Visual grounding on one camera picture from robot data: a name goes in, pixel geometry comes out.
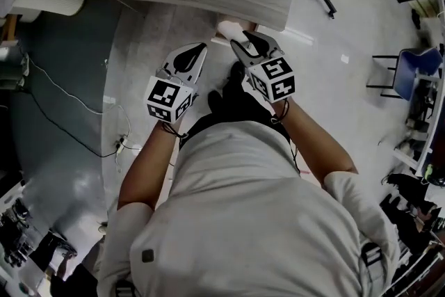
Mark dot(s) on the person's black trousers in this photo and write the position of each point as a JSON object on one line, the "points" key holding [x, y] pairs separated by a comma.
{"points": [[236, 104]]}

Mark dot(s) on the person's right forearm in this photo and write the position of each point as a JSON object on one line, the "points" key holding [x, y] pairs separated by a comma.
{"points": [[313, 146]]}

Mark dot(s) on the black harness buckle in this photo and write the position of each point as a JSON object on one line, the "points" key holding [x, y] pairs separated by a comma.
{"points": [[124, 288], [371, 257]]}

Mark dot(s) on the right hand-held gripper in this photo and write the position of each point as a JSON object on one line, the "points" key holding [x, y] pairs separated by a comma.
{"points": [[273, 80]]}

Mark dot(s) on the white power strip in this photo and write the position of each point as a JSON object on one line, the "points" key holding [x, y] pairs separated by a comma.
{"points": [[119, 147]]}

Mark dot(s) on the person's black shoe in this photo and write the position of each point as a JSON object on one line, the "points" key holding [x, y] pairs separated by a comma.
{"points": [[237, 72], [215, 101]]}

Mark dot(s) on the person's white shirt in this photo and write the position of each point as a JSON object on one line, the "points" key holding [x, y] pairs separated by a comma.
{"points": [[243, 212]]}

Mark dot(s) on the person's black left shoe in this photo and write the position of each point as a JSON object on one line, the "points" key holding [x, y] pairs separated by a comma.
{"points": [[215, 101]]}

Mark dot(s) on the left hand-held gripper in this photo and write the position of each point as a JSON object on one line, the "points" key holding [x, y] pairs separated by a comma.
{"points": [[168, 99]]}

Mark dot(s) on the person's left forearm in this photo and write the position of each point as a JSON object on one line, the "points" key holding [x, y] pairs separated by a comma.
{"points": [[146, 167]]}

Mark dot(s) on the long white desk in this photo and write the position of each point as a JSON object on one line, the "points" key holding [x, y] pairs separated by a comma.
{"points": [[431, 108]]}

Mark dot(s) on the blue chair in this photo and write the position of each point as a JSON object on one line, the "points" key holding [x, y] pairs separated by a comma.
{"points": [[413, 76]]}

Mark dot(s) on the small grey shirt patch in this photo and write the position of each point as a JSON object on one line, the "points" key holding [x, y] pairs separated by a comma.
{"points": [[147, 255]]}

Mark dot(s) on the person's black right shoe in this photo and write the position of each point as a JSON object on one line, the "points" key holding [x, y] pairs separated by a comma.
{"points": [[237, 72]]}

